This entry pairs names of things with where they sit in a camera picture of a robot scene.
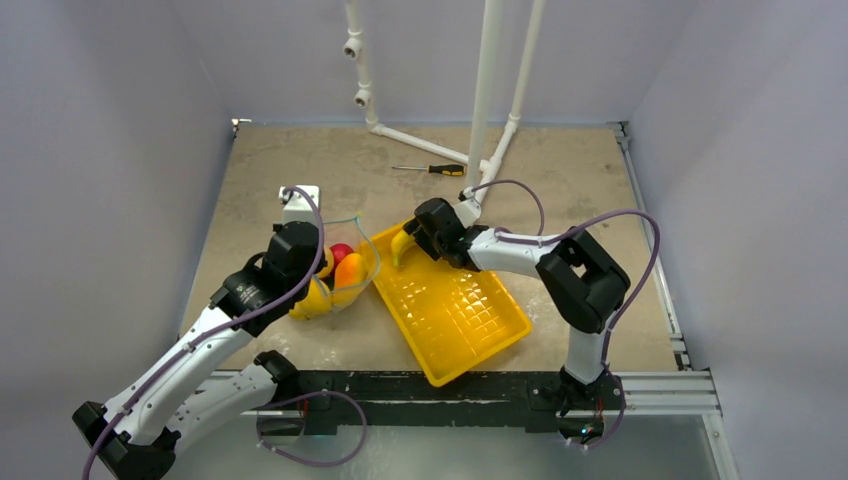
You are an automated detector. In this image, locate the yellow banana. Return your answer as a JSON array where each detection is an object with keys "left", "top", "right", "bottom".
[{"left": 390, "top": 229, "right": 417, "bottom": 268}]

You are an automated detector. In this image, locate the red apple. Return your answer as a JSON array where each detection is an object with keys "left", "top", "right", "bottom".
[{"left": 329, "top": 243, "right": 355, "bottom": 267}]

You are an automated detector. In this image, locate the yellow lemon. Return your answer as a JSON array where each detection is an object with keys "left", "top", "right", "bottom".
[{"left": 288, "top": 277, "right": 333, "bottom": 320}]

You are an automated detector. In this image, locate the clear zip top bag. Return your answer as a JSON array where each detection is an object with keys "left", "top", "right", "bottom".
[{"left": 288, "top": 213, "right": 380, "bottom": 320}]

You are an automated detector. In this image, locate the orange yellow mango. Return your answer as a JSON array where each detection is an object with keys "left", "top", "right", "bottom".
[{"left": 331, "top": 253, "right": 369, "bottom": 309}]

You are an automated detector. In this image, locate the yellow peach with leaf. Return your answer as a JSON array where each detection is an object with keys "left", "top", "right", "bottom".
[{"left": 315, "top": 247, "right": 336, "bottom": 279}]

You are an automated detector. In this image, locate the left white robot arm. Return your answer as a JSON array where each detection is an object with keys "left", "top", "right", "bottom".
[{"left": 72, "top": 220, "right": 325, "bottom": 479}]

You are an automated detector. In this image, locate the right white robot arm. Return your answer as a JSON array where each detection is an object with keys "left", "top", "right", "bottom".
[{"left": 390, "top": 198, "right": 631, "bottom": 407}]

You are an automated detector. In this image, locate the black yellow screwdriver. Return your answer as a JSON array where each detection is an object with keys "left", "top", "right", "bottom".
[{"left": 393, "top": 164, "right": 466, "bottom": 176}]

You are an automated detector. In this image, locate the yellow plastic tray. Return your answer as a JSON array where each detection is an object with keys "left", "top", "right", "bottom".
[{"left": 371, "top": 224, "right": 532, "bottom": 388}]

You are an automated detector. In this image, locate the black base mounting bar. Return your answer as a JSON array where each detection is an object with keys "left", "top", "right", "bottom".
[{"left": 258, "top": 370, "right": 626, "bottom": 444}]

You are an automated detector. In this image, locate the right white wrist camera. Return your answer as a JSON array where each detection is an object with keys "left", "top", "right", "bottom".
[{"left": 453, "top": 191, "right": 482, "bottom": 228}]

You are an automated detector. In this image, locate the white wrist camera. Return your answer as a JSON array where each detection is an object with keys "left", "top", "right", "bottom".
[
  {"left": 278, "top": 185, "right": 321, "bottom": 226},
  {"left": 453, "top": 191, "right": 482, "bottom": 228}
]

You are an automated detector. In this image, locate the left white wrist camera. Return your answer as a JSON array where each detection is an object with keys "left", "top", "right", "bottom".
[{"left": 278, "top": 185, "right": 321, "bottom": 226}]

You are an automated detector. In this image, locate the white pvc pipe frame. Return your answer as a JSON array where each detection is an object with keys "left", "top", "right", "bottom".
[{"left": 343, "top": 0, "right": 547, "bottom": 203}]

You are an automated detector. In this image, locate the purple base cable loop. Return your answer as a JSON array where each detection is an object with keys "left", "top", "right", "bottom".
[{"left": 255, "top": 390, "right": 370, "bottom": 469}]

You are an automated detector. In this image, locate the aluminium rail frame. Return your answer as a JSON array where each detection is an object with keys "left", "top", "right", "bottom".
[{"left": 229, "top": 117, "right": 741, "bottom": 480}]

